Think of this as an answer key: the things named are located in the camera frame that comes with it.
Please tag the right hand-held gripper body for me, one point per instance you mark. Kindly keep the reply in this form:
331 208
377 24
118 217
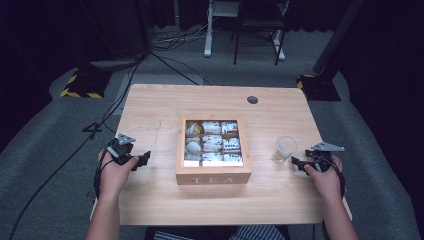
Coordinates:
321 156

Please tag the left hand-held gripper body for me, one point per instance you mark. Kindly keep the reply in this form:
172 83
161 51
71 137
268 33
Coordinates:
121 151

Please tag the yellow tea bag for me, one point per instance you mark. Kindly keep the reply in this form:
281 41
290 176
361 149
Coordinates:
281 153

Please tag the clear glass cup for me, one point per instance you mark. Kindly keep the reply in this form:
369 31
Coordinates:
284 146

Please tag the wooden tea box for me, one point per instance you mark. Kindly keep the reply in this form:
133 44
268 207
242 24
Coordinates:
213 175

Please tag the person's right hand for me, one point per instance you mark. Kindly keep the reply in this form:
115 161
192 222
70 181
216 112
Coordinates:
328 183

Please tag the person's left hand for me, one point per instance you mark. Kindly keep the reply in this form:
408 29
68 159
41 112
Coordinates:
113 180

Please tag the black stand with striped base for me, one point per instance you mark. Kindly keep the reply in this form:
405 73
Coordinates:
85 83
320 88

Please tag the group of wrapped tea bags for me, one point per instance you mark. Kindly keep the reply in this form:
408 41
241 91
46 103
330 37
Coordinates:
213 145

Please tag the grey round table grommet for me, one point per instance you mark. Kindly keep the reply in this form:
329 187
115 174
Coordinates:
252 100

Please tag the person's striped clothing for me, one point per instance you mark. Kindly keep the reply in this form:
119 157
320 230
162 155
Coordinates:
256 233

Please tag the black chair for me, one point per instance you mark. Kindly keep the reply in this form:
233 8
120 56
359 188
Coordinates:
258 23

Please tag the white desk frame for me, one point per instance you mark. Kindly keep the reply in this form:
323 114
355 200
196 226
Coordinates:
208 40

